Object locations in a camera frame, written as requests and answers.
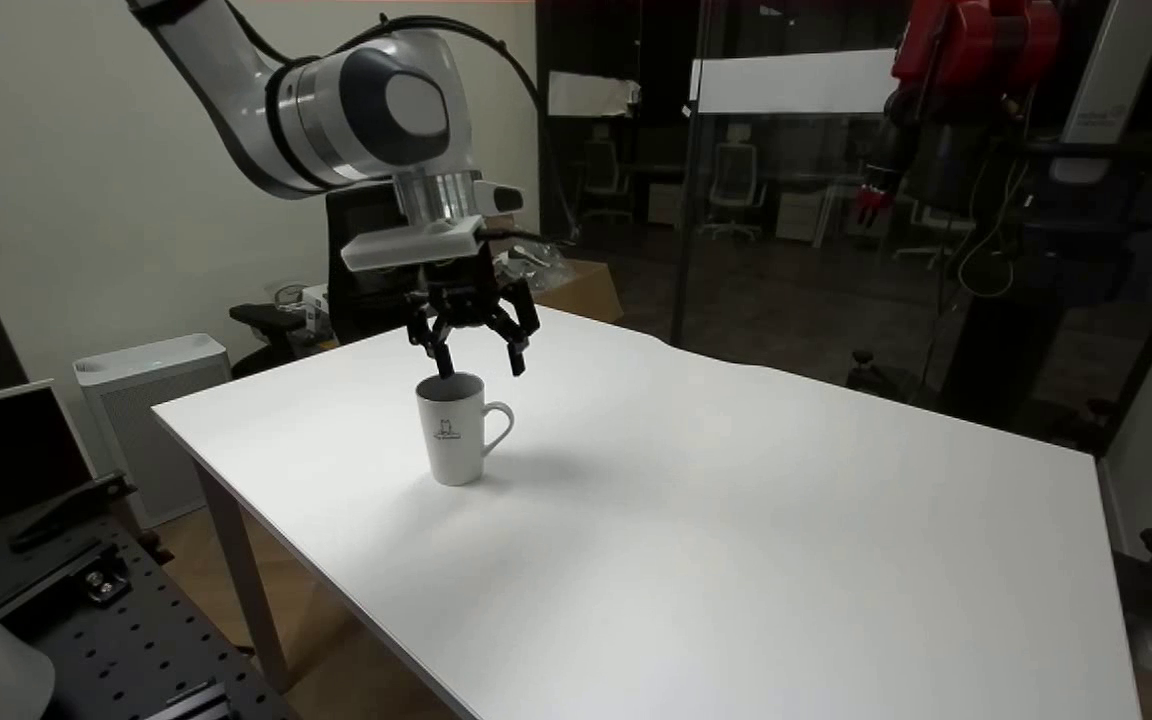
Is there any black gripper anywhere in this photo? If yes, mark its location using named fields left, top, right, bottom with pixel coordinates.
left=409, top=246, right=540, bottom=374

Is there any white ceramic mug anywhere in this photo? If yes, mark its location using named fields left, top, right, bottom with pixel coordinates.
left=415, top=373, right=517, bottom=489

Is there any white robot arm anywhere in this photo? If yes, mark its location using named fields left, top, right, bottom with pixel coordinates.
left=125, top=0, right=540, bottom=374

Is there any black office chair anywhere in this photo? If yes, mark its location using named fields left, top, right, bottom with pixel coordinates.
left=230, top=284, right=338, bottom=374

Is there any white table leg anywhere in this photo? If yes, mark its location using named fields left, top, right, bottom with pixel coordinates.
left=195, top=464, right=294, bottom=687

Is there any white air purifier box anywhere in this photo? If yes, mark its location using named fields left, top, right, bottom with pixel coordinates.
left=71, top=330, right=230, bottom=526

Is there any black perforated metal board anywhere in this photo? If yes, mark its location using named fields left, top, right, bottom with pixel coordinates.
left=0, top=519, right=295, bottom=720

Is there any black monitor screen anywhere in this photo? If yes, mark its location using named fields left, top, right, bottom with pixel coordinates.
left=0, top=381, right=91, bottom=515

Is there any red robot in background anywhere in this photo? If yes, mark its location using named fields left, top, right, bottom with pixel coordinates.
left=885, top=0, right=1061, bottom=213

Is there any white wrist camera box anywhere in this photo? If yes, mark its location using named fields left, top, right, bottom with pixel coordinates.
left=342, top=215, right=481, bottom=273

